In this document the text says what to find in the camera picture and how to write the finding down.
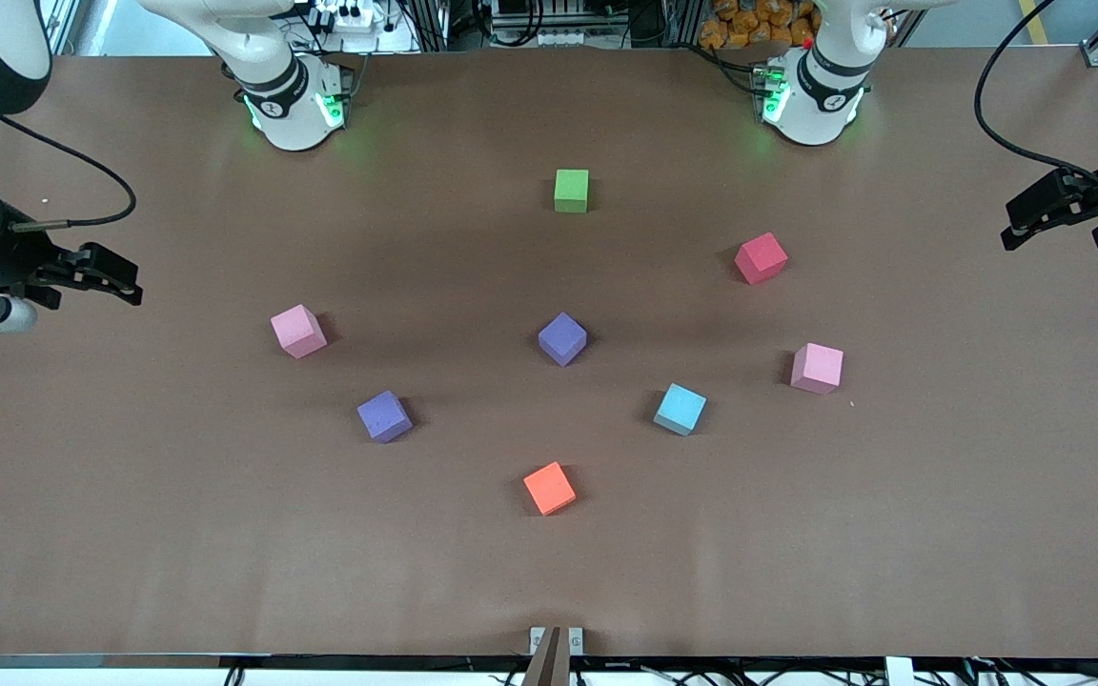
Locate pink foam block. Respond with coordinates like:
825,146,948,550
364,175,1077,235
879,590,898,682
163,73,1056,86
790,342,845,395
270,304,329,360

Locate purple foam block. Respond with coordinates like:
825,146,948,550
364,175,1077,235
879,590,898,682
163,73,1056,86
538,312,589,368
356,391,414,444

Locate light blue foam block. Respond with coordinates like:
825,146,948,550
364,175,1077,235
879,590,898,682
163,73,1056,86
654,383,708,436

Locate red foam block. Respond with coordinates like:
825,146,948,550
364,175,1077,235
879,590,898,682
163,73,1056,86
734,232,789,286

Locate white power strip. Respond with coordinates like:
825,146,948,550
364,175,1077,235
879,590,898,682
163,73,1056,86
306,0,388,31

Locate orange snack bags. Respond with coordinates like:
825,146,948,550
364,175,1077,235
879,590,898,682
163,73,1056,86
700,0,822,50

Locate green foam block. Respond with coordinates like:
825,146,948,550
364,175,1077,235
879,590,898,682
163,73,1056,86
554,169,591,214

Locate orange foam block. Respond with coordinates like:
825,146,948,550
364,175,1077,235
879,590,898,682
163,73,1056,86
522,461,578,516

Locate black equipment rack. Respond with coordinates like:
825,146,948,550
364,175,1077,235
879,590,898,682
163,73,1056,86
396,0,698,50

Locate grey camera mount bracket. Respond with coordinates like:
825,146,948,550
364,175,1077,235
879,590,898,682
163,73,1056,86
529,625,585,686

